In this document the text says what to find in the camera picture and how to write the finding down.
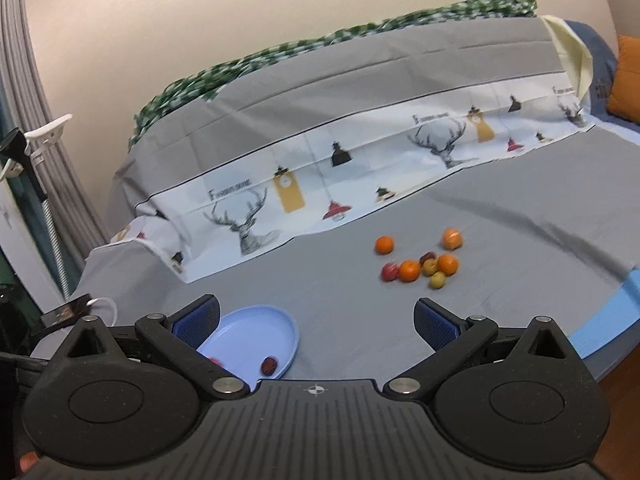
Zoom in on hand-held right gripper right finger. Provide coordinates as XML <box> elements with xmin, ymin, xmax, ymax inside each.
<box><xmin>383</xmin><ymin>297</ymin><xmax>594</xmax><ymax>402</ymax></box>

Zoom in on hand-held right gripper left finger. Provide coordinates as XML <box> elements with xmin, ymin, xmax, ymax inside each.
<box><xmin>45</xmin><ymin>294</ymin><xmax>252</xmax><ymax>402</ymax></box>

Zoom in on light blue plate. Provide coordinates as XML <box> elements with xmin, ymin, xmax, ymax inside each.
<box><xmin>196</xmin><ymin>304</ymin><xmax>300</xmax><ymax>390</ymax></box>

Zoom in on grey bed sheet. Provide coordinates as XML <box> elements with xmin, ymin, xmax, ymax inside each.
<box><xmin>30</xmin><ymin>14</ymin><xmax>640</xmax><ymax>391</ymax></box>

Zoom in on black smartphone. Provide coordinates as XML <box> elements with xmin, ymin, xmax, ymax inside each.
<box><xmin>40</xmin><ymin>294</ymin><xmax>94</xmax><ymax>331</ymax></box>

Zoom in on metal stand pole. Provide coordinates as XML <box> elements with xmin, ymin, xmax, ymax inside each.
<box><xmin>27</xmin><ymin>150</ymin><xmax>71</xmax><ymax>297</ymax></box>

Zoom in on deer printed white sheet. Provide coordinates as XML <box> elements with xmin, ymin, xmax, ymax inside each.
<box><xmin>107</xmin><ymin>71</ymin><xmax>598</xmax><ymax>283</ymax></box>

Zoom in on light blue mattress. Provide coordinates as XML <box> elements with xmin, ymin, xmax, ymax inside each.
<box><xmin>570</xmin><ymin>265</ymin><xmax>640</xmax><ymax>358</ymax></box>

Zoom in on white plastic clip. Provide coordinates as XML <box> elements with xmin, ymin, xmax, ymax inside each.
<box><xmin>0</xmin><ymin>115</ymin><xmax>71</xmax><ymax>181</ymax></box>

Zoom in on grey curtain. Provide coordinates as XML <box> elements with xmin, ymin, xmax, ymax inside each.
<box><xmin>0</xmin><ymin>0</ymin><xmax>108</xmax><ymax>271</ymax></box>

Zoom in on green checked cloth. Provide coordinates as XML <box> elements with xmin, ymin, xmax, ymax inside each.
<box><xmin>128</xmin><ymin>0</ymin><xmax>539</xmax><ymax>152</ymax></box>

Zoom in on cream cloth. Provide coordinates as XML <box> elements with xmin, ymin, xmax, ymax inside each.
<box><xmin>542</xmin><ymin>14</ymin><xmax>593</xmax><ymax>97</ymax></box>

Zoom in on blue pillow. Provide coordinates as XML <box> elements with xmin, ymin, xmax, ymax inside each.
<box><xmin>565</xmin><ymin>20</ymin><xmax>640</xmax><ymax>133</ymax></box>

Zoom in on orange cushion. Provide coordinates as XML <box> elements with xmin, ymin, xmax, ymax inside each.
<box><xmin>605</xmin><ymin>35</ymin><xmax>640</xmax><ymax>124</ymax></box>

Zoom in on white charging cable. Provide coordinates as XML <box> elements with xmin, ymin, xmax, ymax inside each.
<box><xmin>85</xmin><ymin>297</ymin><xmax>118</xmax><ymax>328</ymax></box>

